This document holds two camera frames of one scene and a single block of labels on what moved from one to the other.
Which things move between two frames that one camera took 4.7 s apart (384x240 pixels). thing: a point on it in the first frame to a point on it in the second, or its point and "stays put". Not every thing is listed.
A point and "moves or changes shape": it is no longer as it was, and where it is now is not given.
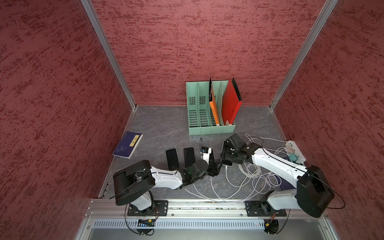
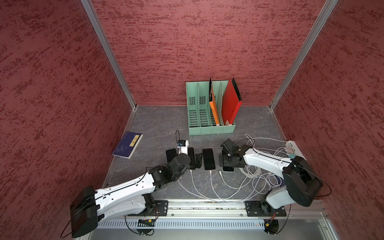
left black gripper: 213,169 to 193,166
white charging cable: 226,201 stays put
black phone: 189,156 stays put
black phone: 224,162 moves or changes shape
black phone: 172,159 stays put
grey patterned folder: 219,104 stays put
